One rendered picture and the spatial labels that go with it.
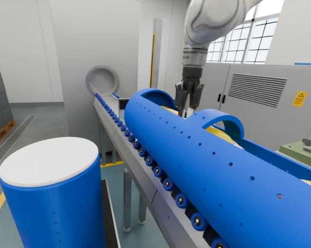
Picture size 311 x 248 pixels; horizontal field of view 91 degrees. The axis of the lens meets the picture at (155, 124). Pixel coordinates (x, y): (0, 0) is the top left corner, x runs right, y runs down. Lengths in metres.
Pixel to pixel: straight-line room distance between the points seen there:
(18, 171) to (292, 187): 0.63
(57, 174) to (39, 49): 4.63
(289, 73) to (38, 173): 2.09
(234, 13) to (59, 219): 0.71
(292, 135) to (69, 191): 1.97
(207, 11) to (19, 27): 4.89
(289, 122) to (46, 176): 2.02
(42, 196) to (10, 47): 4.78
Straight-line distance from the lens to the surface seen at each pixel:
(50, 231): 0.65
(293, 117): 2.05
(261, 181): 0.32
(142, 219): 1.59
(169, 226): 0.61
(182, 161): 0.41
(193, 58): 0.59
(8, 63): 5.21
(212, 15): 0.41
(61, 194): 0.55
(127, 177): 1.17
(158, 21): 1.49
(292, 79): 2.06
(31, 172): 0.58
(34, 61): 5.08
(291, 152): 0.95
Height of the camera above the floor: 1.35
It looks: 21 degrees down
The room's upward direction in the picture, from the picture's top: 5 degrees clockwise
